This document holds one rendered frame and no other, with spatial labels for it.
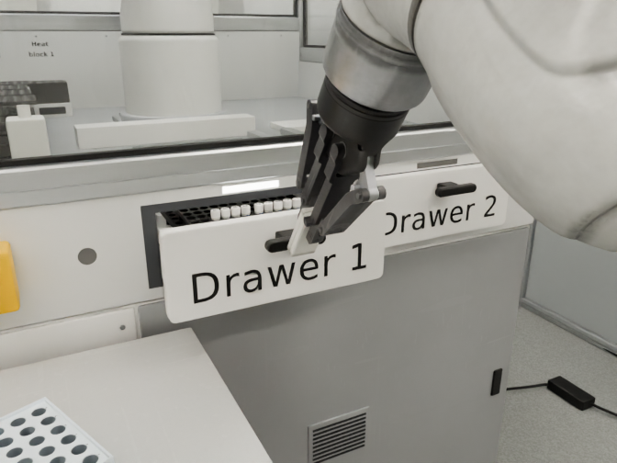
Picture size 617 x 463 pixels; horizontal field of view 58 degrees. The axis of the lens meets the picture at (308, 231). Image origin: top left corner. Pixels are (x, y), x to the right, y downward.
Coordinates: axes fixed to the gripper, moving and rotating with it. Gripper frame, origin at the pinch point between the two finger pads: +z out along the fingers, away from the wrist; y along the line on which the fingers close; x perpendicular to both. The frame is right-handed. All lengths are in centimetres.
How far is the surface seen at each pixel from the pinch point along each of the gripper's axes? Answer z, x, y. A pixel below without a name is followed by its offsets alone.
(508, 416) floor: 105, -95, -12
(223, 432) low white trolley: 9.8, 12.9, -15.3
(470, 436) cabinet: 57, -46, -19
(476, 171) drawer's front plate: 9.4, -38.0, 12.2
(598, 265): 92, -158, 23
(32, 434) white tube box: 8.7, 29.4, -10.6
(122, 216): 10.5, 16.9, 13.7
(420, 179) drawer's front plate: 9.5, -27.0, 12.1
